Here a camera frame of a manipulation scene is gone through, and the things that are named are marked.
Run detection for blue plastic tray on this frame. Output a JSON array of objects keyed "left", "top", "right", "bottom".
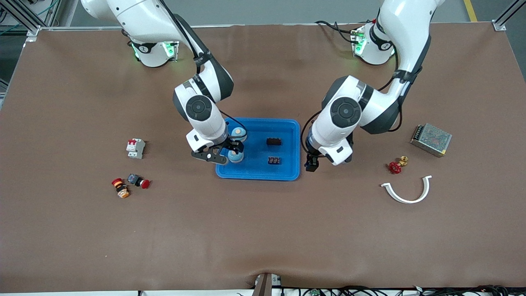
[{"left": 216, "top": 118, "right": 301, "bottom": 181}]

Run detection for red mushroom push button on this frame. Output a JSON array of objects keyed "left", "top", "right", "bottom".
[{"left": 127, "top": 173, "right": 151, "bottom": 190}]

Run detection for white circuit breaker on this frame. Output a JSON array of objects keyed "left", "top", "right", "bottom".
[{"left": 126, "top": 139, "right": 146, "bottom": 160}]

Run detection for brown table mat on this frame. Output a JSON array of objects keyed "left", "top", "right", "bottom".
[{"left": 0, "top": 23, "right": 526, "bottom": 294}]

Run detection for white curved plastic clip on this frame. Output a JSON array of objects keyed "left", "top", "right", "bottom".
[{"left": 380, "top": 176, "right": 433, "bottom": 204}]

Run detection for metal mesh power supply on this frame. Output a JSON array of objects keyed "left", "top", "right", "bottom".
[{"left": 410, "top": 123, "right": 453, "bottom": 158}]

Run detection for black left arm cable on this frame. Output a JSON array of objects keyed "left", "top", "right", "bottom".
[{"left": 301, "top": 25, "right": 432, "bottom": 156}]

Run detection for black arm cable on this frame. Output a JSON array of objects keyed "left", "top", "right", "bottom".
[
  {"left": 301, "top": 25, "right": 432, "bottom": 156},
  {"left": 158, "top": 0, "right": 248, "bottom": 134}
]

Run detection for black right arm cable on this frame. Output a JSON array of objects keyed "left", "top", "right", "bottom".
[{"left": 158, "top": 0, "right": 248, "bottom": 134}]

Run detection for brass valve with red handle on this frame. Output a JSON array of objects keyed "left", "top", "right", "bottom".
[{"left": 389, "top": 156, "right": 409, "bottom": 174}]

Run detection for orange and red button switch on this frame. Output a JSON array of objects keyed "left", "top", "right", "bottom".
[{"left": 111, "top": 178, "right": 131, "bottom": 199}]

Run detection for metal table edge bracket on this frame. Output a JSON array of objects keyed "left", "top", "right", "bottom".
[{"left": 252, "top": 273, "right": 282, "bottom": 296}]

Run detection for black left arm base cables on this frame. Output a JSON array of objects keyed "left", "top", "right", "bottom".
[{"left": 314, "top": 20, "right": 359, "bottom": 44}]

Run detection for green cable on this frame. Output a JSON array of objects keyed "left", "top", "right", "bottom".
[{"left": 31, "top": 0, "right": 60, "bottom": 15}]

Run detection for aluminium frame profile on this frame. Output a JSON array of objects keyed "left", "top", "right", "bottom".
[
  {"left": 492, "top": 0, "right": 526, "bottom": 32},
  {"left": 0, "top": 0, "right": 56, "bottom": 38}
]

